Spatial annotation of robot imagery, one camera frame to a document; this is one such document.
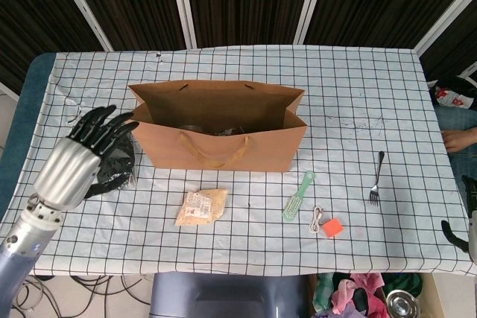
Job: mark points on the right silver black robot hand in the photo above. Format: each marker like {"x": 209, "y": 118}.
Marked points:
{"x": 472, "y": 221}

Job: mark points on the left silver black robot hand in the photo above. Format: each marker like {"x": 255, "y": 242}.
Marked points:
{"x": 67, "y": 173}

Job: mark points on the clear round tub brown snacks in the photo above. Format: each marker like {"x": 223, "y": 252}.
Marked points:
{"x": 190, "y": 128}

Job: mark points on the beige wedge food packet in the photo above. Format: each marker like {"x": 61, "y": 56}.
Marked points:
{"x": 203, "y": 208}

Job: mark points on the red white printed bag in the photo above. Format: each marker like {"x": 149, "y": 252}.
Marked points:
{"x": 449, "y": 96}

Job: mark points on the brown paper bag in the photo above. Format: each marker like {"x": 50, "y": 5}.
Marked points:
{"x": 261, "y": 150}

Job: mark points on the black plastic-wrapped pack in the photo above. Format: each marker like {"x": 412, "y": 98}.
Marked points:
{"x": 119, "y": 161}

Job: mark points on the cardboard box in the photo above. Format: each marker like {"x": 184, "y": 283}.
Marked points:
{"x": 434, "y": 295}

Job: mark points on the seated person in jeans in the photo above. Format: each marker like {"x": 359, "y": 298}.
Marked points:
{"x": 458, "y": 120}

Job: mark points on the metal fork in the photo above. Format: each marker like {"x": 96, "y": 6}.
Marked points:
{"x": 377, "y": 176}

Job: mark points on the metal bowl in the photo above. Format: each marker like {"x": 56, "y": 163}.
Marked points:
{"x": 402, "y": 305}

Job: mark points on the pile of coloured cloths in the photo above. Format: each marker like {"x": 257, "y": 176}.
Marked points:
{"x": 357, "y": 288}

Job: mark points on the orange cube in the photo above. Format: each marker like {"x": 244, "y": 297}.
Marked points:
{"x": 332, "y": 228}

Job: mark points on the green plastic brush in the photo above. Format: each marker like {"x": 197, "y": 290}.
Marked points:
{"x": 296, "y": 202}

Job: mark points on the white black checkered tablecloth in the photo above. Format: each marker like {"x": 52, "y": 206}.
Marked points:
{"x": 335, "y": 91}

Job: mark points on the blue-grey robot torso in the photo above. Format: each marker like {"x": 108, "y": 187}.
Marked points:
{"x": 223, "y": 295}

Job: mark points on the white partition frame post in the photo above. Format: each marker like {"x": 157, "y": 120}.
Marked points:
{"x": 182, "y": 5}
{"x": 86, "y": 12}
{"x": 311, "y": 5}
{"x": 447, "y": 19}

